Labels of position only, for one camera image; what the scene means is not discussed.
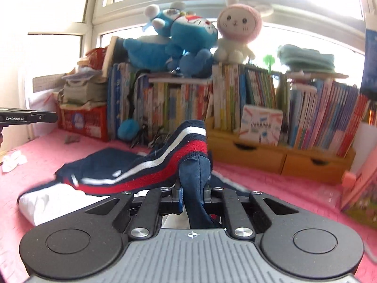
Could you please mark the pink rabbit plush toy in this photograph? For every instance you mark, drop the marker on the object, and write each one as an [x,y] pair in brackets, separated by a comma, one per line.
[235,23]

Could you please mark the red paper bag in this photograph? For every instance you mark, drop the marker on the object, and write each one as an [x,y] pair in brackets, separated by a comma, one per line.
[95,57]

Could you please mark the miniature bicycle model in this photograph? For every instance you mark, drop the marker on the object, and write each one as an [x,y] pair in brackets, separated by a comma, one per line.
[156,138]

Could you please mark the pencil print white box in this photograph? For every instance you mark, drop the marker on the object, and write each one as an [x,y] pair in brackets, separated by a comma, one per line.
[260,125]

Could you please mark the folded green towel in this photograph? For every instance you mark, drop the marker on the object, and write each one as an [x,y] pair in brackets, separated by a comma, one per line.
[306,59]

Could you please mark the row of colourful books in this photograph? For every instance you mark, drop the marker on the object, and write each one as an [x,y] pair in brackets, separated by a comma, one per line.
[318,115]

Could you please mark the white foam board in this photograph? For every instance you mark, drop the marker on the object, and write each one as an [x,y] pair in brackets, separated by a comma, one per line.
[365,144]

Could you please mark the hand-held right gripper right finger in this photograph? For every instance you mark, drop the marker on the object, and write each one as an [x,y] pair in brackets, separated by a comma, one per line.
[228,209]

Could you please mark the blue cat plush toy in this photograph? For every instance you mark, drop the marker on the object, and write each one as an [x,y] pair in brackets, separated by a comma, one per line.
[188,32]

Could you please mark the blue round plush ball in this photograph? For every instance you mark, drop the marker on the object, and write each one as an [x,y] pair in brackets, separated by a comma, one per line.
[128,129]

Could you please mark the navy and white jacket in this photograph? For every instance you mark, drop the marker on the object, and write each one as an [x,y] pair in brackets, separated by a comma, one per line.
[117,165]

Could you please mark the pink picture book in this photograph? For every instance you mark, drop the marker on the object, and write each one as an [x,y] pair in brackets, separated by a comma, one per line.
[362,191]

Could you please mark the pink bed sheet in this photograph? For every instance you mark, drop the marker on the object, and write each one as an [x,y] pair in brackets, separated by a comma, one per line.
[294,194]

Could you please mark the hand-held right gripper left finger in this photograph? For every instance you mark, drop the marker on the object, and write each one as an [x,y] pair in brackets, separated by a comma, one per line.
[179,197]

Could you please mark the green clover toy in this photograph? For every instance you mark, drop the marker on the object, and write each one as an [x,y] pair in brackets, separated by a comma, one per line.
[269,62]

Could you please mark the white crumpled tissue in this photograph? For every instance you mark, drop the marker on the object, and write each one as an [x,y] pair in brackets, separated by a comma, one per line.
[13,160]

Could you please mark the grey hair clip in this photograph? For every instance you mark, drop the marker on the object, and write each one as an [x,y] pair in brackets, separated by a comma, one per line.
[72,140]

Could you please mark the wooden drawer organizer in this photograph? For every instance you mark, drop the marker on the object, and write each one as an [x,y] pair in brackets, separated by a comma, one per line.
[265,156]

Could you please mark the red plastic crate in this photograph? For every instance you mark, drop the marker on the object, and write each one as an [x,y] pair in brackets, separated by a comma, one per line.
[88,123]

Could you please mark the blue cardboard box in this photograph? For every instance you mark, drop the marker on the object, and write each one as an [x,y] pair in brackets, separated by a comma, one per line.
[371,62]

